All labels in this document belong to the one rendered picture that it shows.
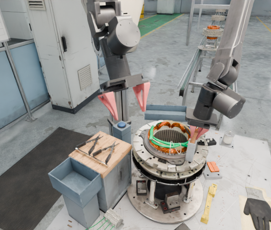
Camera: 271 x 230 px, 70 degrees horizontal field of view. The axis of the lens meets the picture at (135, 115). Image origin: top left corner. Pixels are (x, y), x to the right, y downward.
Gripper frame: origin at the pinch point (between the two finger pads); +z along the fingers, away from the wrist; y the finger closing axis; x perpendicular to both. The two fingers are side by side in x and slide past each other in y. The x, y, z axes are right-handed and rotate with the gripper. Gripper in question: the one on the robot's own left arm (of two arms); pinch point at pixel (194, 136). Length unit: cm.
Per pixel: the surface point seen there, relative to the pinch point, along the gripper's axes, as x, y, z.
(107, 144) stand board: 3.2, -34.1, 17.8
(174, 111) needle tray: 45.8, -6.9, 18.5
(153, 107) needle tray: 44, -20, 18
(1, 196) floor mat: 21, -144, 134
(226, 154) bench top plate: 43, 30, 39
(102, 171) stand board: -11.9, -30.1, 17.5
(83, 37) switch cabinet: 216, -153, 29
